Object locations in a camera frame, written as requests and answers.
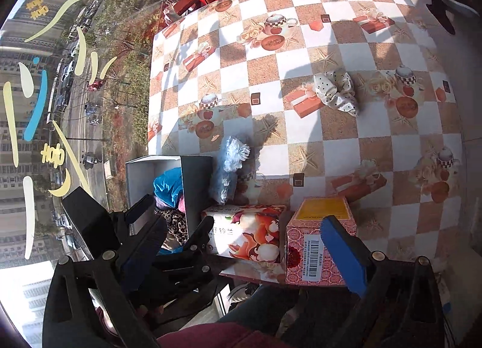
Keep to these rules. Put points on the grey box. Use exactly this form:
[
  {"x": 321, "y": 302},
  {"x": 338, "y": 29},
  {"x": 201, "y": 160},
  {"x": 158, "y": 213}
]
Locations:
[{"x": 195, "y": 189}]

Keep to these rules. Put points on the cream polka dot scrunchie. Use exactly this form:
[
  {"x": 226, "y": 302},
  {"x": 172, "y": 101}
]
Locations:
[{"x": 337, "y": 89}]

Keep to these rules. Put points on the floral tissue pack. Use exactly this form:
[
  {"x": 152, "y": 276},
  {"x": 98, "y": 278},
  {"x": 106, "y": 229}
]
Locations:
[{"x": 246, "y": 236}]

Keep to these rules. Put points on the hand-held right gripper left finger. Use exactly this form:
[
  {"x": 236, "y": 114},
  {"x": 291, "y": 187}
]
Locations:
[{"x": 139, "y": 253}]

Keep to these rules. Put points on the person's left hand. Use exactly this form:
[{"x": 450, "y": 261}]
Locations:
[{"x": 109, "y": 319}]

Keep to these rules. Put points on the glass window with decals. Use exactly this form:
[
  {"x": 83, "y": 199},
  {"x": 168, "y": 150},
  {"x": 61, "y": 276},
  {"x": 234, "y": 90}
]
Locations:
[{"x": 56, "y": 106}]

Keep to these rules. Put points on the person's maroon garment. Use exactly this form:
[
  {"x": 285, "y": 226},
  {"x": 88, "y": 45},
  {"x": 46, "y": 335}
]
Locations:
[{"x": 214, "y": 337}]

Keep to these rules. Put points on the red patterned cardboard box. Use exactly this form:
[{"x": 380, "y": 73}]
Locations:
[{"x": 312, "y": 253}]

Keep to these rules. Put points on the light blue scrunchie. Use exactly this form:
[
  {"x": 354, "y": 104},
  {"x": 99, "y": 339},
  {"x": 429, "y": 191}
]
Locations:
[{"x": 229, "y": 167}]

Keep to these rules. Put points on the pink scrunchie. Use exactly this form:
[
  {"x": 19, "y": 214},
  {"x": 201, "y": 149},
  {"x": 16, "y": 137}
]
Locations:
[{"x": 181, "y": 204}]

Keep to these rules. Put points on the teal velvet scrunchie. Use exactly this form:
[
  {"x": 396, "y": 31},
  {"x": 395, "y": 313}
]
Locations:
[{"x": 169, "y": 186}]

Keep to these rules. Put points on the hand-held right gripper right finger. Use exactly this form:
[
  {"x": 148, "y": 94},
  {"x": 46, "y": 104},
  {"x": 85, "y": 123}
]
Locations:
[{"x": 342, "y": 253}]

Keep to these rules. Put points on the person's blue jeans legs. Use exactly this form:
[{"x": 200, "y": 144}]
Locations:
[{"x": 263, "y": 306}]

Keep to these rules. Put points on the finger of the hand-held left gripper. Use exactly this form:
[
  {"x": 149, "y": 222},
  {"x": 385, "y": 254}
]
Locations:
[
  {"x": 137, "y": 208},
  {"x": 199, "y": 235}
]

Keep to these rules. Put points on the checkered printed tablecloth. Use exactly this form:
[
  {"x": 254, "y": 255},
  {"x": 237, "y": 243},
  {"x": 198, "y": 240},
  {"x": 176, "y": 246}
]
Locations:
[{"x": 301, "y": 137}]

